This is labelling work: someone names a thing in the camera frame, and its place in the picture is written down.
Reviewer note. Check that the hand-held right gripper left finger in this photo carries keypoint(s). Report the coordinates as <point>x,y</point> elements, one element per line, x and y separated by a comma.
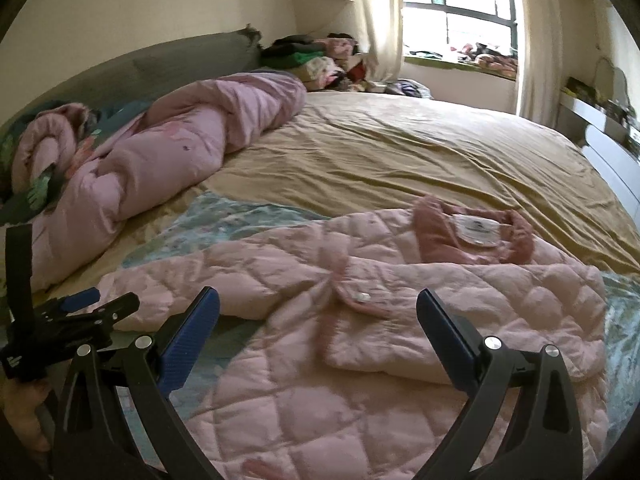
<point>192,332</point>

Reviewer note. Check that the grey headboard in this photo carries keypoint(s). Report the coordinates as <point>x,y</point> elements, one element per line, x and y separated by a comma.
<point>150,60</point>

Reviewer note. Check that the cream curtain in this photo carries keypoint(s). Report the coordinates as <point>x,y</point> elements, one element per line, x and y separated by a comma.
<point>372,15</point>
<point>542,35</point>

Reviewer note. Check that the pile of assorted clothes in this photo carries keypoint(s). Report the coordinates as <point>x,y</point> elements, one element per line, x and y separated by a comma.
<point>310,62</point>

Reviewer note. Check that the person's left hand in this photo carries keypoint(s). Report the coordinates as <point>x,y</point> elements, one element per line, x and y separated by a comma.
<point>22,410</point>

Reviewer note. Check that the pink duvet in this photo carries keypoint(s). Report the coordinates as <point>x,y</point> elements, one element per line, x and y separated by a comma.
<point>150,160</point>

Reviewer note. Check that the tan bedsheet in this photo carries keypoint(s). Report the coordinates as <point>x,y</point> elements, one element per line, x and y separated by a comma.
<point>400,150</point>

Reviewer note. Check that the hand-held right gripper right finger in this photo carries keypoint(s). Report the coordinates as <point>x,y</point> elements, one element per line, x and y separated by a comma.
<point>445,340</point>

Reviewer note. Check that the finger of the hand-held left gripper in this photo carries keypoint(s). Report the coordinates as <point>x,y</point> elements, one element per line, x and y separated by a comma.
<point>77,300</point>
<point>112,310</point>

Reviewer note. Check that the clothes heap on windowsill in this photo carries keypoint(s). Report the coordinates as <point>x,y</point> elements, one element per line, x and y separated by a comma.
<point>487,57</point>

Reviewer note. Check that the vanity mirror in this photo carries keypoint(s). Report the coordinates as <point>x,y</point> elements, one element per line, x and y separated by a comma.
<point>611,80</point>

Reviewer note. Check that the clutter on vanity table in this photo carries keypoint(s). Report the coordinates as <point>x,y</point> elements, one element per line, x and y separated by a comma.
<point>590,92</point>

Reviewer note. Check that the striped cloth beside bed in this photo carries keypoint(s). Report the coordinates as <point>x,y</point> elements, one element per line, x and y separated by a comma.
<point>410,89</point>

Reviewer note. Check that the pink quilted coat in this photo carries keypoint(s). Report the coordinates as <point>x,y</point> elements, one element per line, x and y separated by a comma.
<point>300,270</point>

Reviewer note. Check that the white vanity table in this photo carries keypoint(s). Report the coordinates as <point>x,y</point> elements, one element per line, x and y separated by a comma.
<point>607,155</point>

